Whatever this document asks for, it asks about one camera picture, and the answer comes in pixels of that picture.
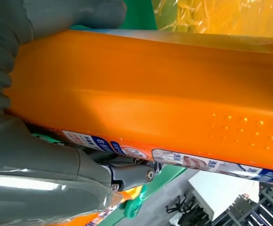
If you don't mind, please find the white desk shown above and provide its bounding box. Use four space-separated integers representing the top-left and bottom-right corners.
188 170 261 221

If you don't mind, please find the black office chair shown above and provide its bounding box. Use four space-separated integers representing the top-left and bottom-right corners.
165 194 210 226

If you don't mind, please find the green mat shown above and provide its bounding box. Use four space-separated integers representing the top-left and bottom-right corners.
32 0 188 226

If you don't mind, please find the yellow plastic-wrapped box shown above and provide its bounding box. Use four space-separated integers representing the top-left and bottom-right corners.
152 0 273 40

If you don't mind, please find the metal shelving rack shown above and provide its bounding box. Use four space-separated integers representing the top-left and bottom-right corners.
211 183 273 226

